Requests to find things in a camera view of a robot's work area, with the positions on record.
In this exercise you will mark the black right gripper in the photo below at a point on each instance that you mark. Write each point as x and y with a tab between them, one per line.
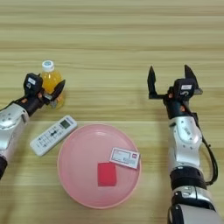
176	109

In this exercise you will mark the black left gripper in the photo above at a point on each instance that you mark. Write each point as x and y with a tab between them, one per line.
32	105

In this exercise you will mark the orange juice bottle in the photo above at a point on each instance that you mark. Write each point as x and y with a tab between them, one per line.
52	80

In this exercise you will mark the white remote control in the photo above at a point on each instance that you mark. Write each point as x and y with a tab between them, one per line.
54	135

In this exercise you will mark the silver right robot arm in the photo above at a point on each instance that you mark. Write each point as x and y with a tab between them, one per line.
185	145

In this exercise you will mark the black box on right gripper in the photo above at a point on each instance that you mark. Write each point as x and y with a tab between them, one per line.
185	89

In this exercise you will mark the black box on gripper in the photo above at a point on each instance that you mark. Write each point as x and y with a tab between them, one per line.
33	84
185	89

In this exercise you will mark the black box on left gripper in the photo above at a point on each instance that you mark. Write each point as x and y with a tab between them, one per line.
33	84

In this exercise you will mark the pink round plate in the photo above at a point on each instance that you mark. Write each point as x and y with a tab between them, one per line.
81	163

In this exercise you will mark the white card with red logo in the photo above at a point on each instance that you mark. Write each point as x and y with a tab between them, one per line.
124	158

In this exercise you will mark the red cube block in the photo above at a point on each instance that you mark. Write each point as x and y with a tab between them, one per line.
107	174

